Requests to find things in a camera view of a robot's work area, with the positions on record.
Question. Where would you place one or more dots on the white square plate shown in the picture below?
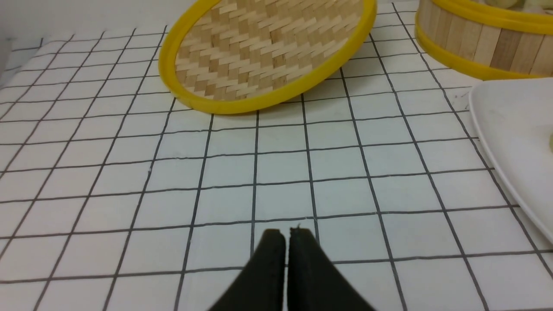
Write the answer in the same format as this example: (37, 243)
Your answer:
(514, 121)

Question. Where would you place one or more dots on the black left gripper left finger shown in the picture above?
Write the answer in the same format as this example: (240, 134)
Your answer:
(260, 285)

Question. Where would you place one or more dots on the white grid tablecloth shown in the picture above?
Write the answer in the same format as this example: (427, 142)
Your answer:
(116, 197)

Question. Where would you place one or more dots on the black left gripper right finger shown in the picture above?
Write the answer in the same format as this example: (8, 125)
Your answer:
(314, 283)

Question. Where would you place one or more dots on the woven bamboo steamer lid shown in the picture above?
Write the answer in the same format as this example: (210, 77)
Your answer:
(238, 56)

